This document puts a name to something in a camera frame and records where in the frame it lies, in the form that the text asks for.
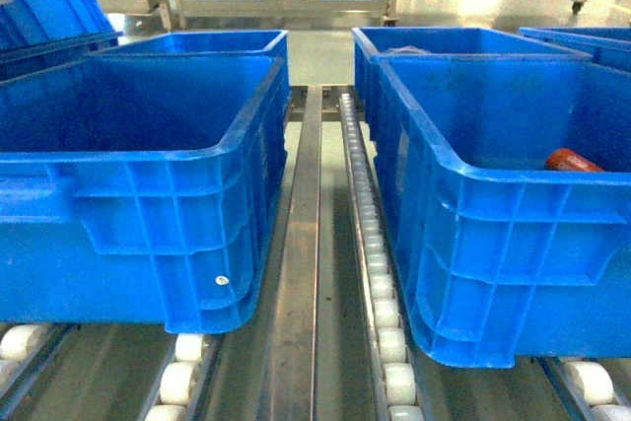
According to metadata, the right front blue bin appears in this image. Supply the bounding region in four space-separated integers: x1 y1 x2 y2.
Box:
376 57 630 368

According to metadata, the blue bin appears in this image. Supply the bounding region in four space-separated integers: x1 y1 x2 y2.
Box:
1 54 289 334
376 57 630 368
352 27 593 127
95 30 292 114

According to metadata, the left rear blue bin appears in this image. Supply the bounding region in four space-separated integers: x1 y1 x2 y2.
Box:
95 30 292 114

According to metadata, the left front blue bin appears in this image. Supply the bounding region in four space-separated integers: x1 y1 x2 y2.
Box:
1 54 289 334

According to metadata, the stainless steel shelf rack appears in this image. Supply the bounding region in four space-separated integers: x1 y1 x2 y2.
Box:
1 87 630 420

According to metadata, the white roller track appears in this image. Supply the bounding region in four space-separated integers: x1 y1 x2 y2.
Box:
338 93 425 420

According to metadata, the right rear blue bin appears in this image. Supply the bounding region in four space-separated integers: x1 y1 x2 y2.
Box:
352 27 593 127

